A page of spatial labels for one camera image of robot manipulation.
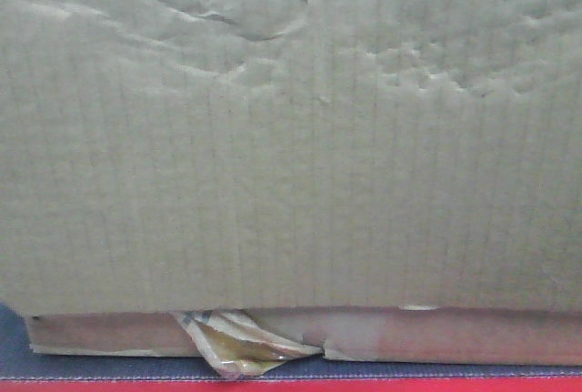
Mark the worn cardboard box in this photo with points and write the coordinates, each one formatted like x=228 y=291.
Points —
x=389 y=180

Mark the peeling packing tape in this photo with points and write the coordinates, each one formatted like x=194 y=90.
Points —
x=235 y=346

